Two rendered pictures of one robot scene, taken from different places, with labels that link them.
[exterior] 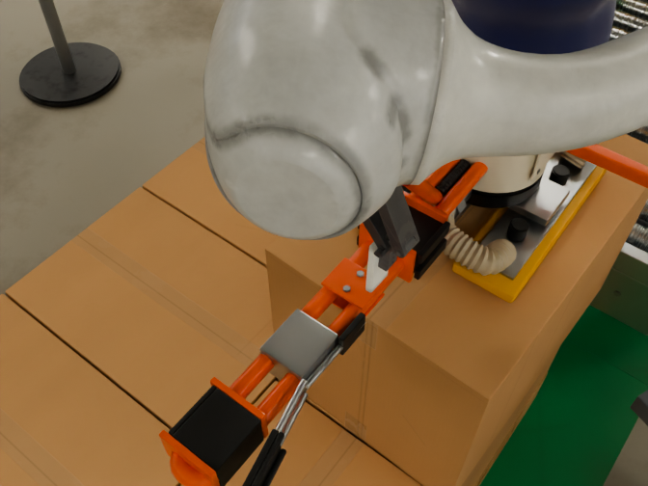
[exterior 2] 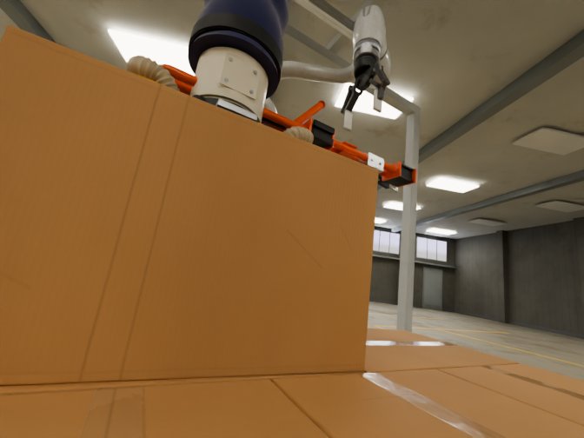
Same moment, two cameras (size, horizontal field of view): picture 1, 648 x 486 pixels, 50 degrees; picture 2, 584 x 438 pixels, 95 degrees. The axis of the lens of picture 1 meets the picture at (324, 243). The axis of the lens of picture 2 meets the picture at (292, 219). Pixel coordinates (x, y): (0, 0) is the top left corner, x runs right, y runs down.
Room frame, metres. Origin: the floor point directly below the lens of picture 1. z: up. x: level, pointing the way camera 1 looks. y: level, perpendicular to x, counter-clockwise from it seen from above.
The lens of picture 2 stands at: (1.23, 0.16, 0.70)
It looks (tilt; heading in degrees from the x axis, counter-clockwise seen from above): 12 degrees up; 205
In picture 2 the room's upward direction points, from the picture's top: 8 degrees clockwise
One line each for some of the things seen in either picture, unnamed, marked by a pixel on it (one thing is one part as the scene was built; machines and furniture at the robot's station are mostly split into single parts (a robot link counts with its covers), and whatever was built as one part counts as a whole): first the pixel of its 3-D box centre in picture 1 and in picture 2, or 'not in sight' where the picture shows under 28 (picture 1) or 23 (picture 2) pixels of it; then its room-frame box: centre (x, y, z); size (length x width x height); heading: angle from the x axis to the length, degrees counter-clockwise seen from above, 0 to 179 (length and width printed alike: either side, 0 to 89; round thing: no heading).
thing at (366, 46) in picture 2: not in sight; (366, 56); (0.46, 0.00, 1.45); 0.09 x 0.09 x 0.06
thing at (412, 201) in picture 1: (402, 233); (314, 139); (0.59, -0.10, 1.08); 0.10 x 0.08 x 0.06; 53
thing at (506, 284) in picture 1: (537, 206); not in sight; (0.73, -0.33, 0.98); 0.34 x 0.10 x 0.05; 143
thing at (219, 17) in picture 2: not in sight; (236, 62); (0.78, -0.26, 1.20); 0.23 x 0.23 x 0.04
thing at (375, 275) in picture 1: (378, 261); (348, 120); (0.42, -0.05, 1.24); 0.03 x 0.01 x 0.07; 142
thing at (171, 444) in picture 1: (215, 434); (399, 175); (0.31, 0.11, 1.08); 0.08 x 0.07 x 0.05; 143
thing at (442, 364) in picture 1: (460, 272); (202, 241); (0.78, -0.25, 0.74); 0.60 x 0.40 x 0.40; 140
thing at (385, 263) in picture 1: (396, 253); not in sight; (0.41, -0.07, 1.27); 0.03 x 0.01 x 0.05; 52
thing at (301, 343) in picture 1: (299, 351); (368, 164); (0.41, 0.03, 1.08); 0.07 x 0.07 x 0.04; 53
